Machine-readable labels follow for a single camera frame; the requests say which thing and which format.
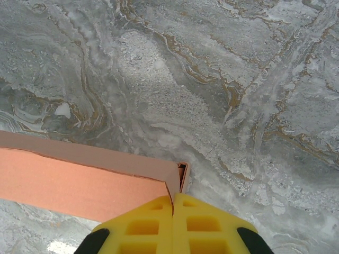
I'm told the salmon orange paper box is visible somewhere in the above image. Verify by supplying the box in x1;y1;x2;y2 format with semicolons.
0;129;192;223

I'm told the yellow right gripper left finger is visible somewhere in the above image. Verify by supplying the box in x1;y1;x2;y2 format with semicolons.
78;195;174;254

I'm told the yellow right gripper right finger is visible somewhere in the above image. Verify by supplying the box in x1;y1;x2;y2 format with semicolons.
173;192;273;254

